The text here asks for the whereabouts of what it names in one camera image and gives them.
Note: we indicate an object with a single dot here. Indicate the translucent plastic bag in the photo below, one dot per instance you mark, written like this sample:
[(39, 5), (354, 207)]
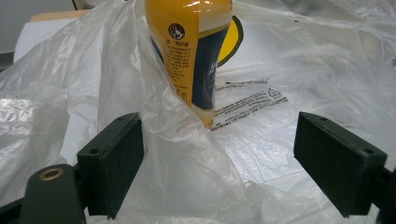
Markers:
[(193, 174)]

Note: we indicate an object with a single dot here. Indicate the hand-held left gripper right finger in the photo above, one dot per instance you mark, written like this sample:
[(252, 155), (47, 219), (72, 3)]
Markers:
[(336, 161)]

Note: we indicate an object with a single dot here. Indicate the white table sheet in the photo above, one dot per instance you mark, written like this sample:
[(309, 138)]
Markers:
[(34, 37)]

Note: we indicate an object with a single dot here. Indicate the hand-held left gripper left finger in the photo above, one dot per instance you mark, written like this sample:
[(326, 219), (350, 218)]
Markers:
[(115, 155)]

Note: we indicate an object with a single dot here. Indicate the orange juice bottle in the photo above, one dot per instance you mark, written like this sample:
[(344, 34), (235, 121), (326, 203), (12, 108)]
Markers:
[(186, 46)]

